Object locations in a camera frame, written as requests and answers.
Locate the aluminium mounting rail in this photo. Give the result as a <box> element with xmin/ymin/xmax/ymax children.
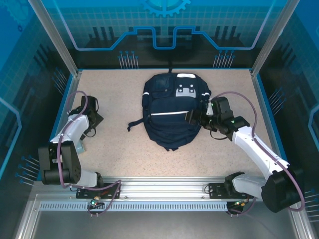
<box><xmin>32</xmin><ymin>176</ymin><xmax>299</xmax><ymax>200</ymax></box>

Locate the small grey-blue block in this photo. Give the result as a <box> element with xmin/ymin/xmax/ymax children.
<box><xmin>75</xmin><ymin>138</ymin><xmax>87</xmax><ymax>154</ymax></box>

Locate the green-lit adapter board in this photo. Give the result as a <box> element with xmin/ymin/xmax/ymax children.
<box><xmin>228</xmin><ymin>199</ymin><xmax>250</xmax><ymax>209</ymax></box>
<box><xmin>87</xmin><ymin>196</ymin><xmax>105</xmax><ymax>209</ymax></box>

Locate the aluminium frame post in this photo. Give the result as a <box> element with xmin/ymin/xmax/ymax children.
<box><xmin>27</xmin><ymin>0</ymin><xmax>83</xmax><ymax>77</ymax></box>
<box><xmin>250</xmin><ymin>0</ymin><xmax>303</xmax><ymax>78</ymax></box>

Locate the grey metal front shelf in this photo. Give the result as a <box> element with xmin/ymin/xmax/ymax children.
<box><xmin>14</xmin><ymin>193</ymin><xmax>312</xmax><ymax>239</ymax></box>

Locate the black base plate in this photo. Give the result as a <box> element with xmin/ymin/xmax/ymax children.
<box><xmin>207</xmin><ymin>183</ymin><xmax>255</xmax><ymax>199</ymax></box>
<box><xmin>75</xmin><ymin>182</ymin><xmax>122</xmax><ymax>199</ymax></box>

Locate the slotted grey cable duct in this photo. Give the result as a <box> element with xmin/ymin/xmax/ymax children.
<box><xmin>39</xmin><ymin>202</ymin><xmax>229</xmax><ymax>212</ymax></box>

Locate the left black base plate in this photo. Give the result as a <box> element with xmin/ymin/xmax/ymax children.
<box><xmin>75</xmin><ymin>182</ymin><xmax>122</xmax><ymax>199</ymax></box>

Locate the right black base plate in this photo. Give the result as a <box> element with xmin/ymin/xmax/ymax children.
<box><xmin>207</xmin><ymin>183</ymin><xmax>255</xmax><ymax>199</ymax></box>

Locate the navy blue backpack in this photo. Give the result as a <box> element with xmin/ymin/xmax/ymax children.
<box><xmin>127</xmin><ymin>68</ymin><xmax>211</xmax><ymax>152</ymax></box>

